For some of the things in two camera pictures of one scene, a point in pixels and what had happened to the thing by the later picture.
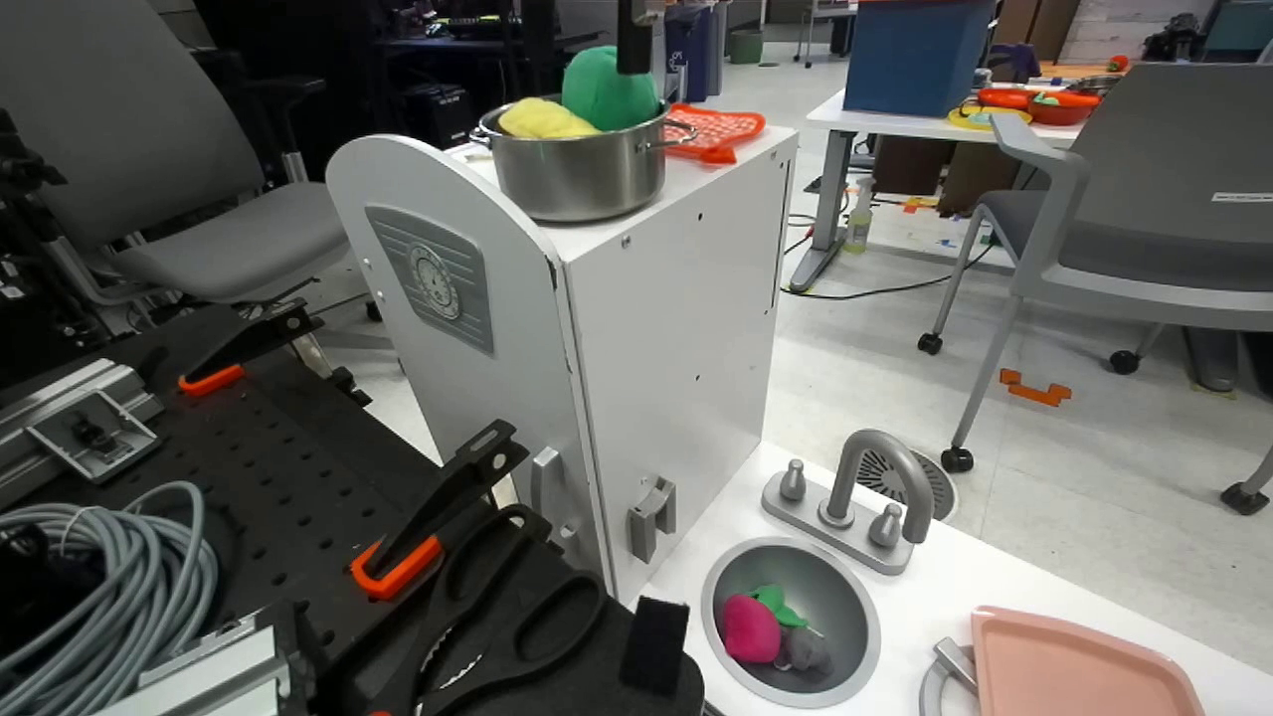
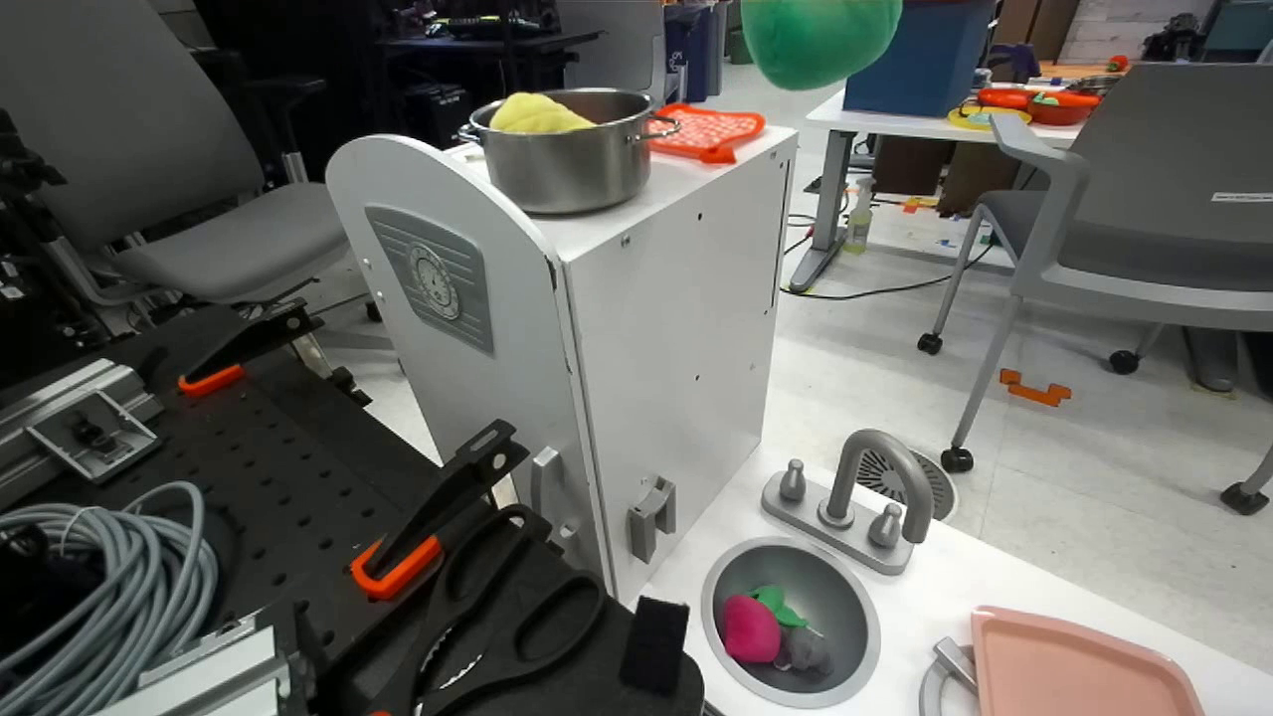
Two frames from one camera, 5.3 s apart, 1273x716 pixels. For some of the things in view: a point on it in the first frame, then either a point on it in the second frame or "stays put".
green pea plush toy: (602, 92) to (810, 45)
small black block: (656, 647) stays put
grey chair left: (159, 158) stays put
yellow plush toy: (534, 117) stays put
